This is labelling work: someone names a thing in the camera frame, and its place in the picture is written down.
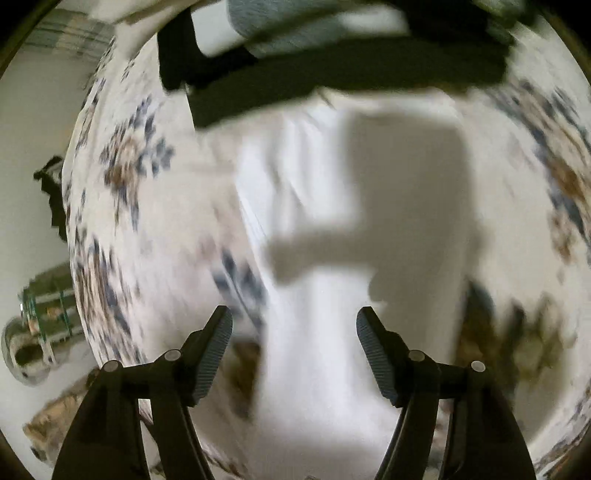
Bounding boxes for black garment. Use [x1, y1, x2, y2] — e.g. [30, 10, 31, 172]
[157, 0, 514, 131]

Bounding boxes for brown furry object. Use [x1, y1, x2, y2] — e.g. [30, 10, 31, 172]
[23, 373, 100, 463]

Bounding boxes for plaid cloth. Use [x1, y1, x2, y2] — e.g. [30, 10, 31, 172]
[22, 8, 116, 62]

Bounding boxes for green striped object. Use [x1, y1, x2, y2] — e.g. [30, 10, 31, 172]
[18, 262, 86, 345]

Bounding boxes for grey slipper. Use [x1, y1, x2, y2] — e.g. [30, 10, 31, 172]
[2, 318, 57, 387]

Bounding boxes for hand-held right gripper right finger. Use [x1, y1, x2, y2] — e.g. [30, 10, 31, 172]
[355, 306, 537, 480]

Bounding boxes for floral bed sheet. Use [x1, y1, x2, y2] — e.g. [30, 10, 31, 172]
[62, 0, 591, 480]

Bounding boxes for dark object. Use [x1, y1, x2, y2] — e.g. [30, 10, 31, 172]
[33, 156, 70, 241]

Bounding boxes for white garment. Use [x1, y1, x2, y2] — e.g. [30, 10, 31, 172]
[235, 105, 483, 480]

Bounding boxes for grey-blue garment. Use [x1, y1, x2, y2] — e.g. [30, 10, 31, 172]
[226, 0, 413, 59]

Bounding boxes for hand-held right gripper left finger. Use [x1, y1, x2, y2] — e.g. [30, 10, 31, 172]
[52, 305, 234, 480]

